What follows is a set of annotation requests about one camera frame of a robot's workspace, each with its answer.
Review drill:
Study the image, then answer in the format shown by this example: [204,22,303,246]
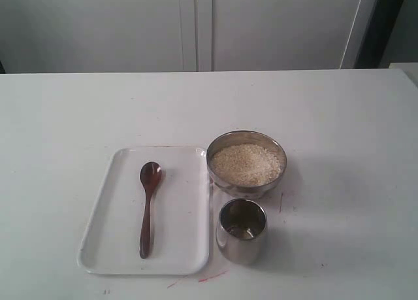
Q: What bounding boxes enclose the white rectangular plastic tray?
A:
[77,146,210,275]

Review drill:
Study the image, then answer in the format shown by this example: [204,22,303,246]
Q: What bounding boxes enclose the small stainless steel cup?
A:
[216,199,268,265]

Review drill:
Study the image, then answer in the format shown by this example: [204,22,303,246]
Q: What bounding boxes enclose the white rice heap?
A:
[210,144,281,187]

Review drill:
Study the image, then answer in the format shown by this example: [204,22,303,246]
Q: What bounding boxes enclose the white cabinet doors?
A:
[1,0,377,73]

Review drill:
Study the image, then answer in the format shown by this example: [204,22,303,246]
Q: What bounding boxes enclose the steel bowl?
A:
[206,130,287,199]

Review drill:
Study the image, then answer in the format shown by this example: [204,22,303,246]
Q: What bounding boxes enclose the brown wooden spoon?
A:
[139,161,162,259]

